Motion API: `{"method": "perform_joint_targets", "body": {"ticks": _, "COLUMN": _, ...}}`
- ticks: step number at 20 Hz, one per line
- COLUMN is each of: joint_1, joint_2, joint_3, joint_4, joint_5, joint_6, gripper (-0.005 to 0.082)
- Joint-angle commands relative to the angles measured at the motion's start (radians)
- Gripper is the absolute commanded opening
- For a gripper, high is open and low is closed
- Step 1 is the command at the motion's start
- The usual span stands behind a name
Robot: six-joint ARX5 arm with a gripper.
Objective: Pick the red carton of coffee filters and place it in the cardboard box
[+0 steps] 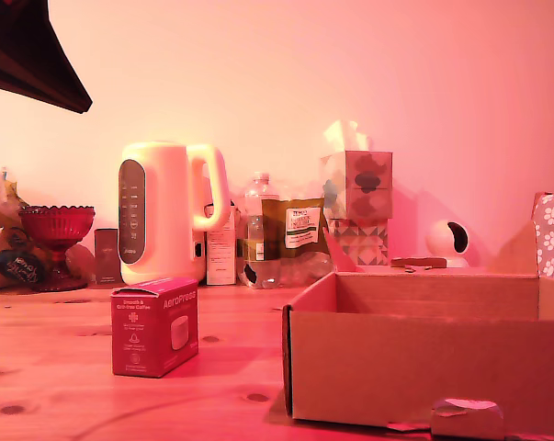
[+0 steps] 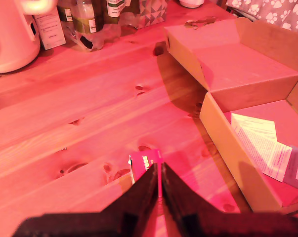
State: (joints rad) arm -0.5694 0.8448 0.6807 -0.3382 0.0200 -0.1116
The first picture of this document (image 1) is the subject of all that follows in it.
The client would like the red coffee filter carton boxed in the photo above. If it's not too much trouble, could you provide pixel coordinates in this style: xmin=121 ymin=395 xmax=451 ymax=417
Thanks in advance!
xmin=110 ymin=276 xmax=200 ymax=379

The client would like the small dark box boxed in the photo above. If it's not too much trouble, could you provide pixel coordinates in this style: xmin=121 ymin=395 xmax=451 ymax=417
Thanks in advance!
xmin=93 ymin=228 xmax=122 ymax=285

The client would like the white printed carton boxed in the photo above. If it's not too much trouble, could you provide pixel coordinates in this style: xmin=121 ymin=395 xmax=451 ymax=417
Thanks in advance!
xmin=205 ymin=199 xmax=238 ymax=287

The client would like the patterned cube tissue box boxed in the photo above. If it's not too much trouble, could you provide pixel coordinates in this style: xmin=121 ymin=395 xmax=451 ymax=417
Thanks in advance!
xmin=320 ymin=149 xmax=394 ymax=221

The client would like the flat brown cardboard piece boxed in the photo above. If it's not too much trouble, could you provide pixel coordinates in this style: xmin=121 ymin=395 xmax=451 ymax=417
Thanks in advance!
xmin=390 ymin=256 xmax=449 ymax=270

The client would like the open cardboard box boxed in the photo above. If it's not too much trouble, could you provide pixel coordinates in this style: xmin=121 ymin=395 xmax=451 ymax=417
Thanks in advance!
xmin=280 ymin=220 xmax=554 ymax=431

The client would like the small cardboard tab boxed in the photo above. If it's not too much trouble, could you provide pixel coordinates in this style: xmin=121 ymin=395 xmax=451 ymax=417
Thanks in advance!
xmin=430 ymin=397 xmax=506 ymax=438

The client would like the red footed glass bowl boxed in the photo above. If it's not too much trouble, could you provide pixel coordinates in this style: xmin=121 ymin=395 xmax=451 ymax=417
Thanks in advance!
xmin=17 ymin=205 xmax=96 ymax=292

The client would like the yellow snack bag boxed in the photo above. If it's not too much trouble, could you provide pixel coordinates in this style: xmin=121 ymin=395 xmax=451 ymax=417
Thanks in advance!
xmin=0 ymin=166 xmax=53 ymax=293

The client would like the white electric kettle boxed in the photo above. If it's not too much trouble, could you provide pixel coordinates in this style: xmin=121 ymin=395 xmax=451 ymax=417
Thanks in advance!
xmin=118 ymin=141 xmax=232 ymax=289

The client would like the clear plastic water bottle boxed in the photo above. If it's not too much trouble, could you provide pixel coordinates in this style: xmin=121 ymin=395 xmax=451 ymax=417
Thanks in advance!
xmin=237 ymin=172 xmax=282 ymax=290

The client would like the white tissue sheet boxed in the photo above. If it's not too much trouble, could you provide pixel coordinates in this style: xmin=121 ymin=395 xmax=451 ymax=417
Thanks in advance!
xmin=322 ymin=119 xmax=372 ymax=153

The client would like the green food packet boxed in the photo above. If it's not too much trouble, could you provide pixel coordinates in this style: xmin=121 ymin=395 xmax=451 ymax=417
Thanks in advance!
xmin=261 ymin=197 xmax=335 ymax=261

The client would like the small white round camera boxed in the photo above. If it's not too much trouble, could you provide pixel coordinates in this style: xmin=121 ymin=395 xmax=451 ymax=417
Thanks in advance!
xmin=424 ymin=219 xmax=471 ymax=268

